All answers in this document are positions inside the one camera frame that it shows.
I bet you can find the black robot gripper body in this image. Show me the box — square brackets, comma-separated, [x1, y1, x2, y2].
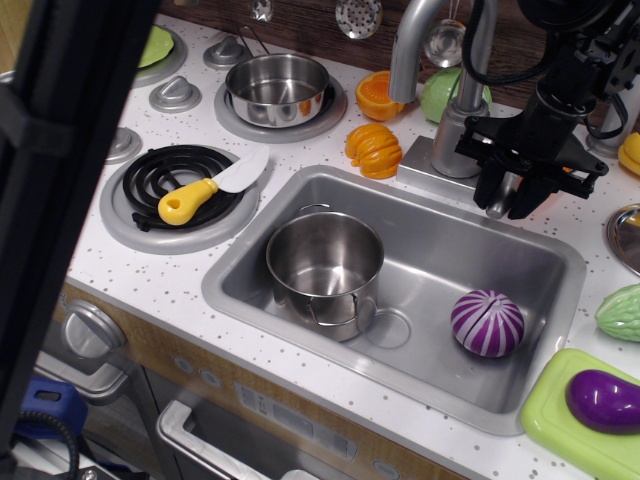
[455, 84, 608, 198]

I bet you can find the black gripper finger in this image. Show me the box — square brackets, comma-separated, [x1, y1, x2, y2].
[474, 159, 507, 209]
[507, 177, 558, 220]

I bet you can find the silver faucet lever handle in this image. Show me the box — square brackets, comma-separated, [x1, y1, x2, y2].
[485, 172, 522, 219]

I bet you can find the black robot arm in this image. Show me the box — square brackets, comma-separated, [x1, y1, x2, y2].
[456, 1, 639, 219]

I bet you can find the silver toy faucet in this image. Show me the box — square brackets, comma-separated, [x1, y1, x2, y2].
[389, 0, 491, 194]

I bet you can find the yellow toy pepper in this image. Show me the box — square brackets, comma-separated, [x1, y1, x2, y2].
[617, 132, 640, 176]

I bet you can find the steel lid at right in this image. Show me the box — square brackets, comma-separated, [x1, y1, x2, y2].
[606, 203, 640, 275]

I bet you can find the grey sink basin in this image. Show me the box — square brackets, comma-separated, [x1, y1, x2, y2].
[202, 166, 586, 436]

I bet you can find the orange toy pumpkin piece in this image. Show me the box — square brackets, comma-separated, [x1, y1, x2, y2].
[345, 124, 403, 180]

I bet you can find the hanging steel ladle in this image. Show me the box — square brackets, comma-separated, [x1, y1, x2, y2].
[423, 1, 466, 68]

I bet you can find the purple striped toy onion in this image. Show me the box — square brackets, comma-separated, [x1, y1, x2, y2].
[450, 289, 525, 358]

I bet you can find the orange toy half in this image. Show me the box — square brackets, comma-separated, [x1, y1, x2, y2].
[355, 71, 405, 121]

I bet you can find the light green toy vegetable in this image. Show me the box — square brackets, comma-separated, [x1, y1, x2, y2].
[595, 284, 639, 342]

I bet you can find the steel pot in sink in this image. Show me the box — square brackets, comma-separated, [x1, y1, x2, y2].
[265, 204, 384, 342]

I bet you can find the hanging slotted spoon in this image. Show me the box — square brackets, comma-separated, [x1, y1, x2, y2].
[335, 0, 383, 40]

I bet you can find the purple toy eggplant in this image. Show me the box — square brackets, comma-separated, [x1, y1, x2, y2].
[565, 369, 639, 435]

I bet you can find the green cutting board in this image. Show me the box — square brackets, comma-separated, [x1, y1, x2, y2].
[520, 349, 639, 479]

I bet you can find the steel saucepan on burner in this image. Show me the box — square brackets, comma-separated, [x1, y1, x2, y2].
[223, 44, 335, 129]

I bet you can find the hanging steel utensil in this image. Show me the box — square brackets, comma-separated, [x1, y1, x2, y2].
[250, 0, 275, 22]

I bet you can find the grey stove knob back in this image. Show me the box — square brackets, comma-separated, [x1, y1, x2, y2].
[203, 35, 250, 70]

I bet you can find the grey stove knob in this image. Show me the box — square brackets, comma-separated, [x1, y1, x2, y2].
[149, 75, 202, 114]
[203, 35, 250, 70]
[105, 127, 142, 165]

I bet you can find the grey stove knob middle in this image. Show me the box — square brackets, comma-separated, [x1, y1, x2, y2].
[149, 75, 202, 114]

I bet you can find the black coil burner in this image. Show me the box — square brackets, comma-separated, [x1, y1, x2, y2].
[122, 145, 232, 232]

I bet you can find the green toy plate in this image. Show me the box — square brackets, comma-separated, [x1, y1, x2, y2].
[138, 25, 174, 69]

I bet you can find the grey stove knob front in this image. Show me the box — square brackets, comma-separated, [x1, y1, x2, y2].
[105, 127, 142, 165]

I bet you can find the silver oven dial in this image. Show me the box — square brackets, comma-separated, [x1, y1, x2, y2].
[61, 299, 127, 359]

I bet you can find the yellow handled toy knife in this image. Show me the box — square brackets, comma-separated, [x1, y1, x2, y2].
[157, 146, 271, 226]

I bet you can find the silver oven door handle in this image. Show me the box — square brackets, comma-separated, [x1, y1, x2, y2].
[155, 399, 281, 480]

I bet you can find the dark foreground post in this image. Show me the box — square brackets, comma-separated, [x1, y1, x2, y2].
[0, 0, 164, 456]

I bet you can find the blue clamp with cable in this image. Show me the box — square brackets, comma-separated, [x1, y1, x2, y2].
[12, 375, 89, 480]

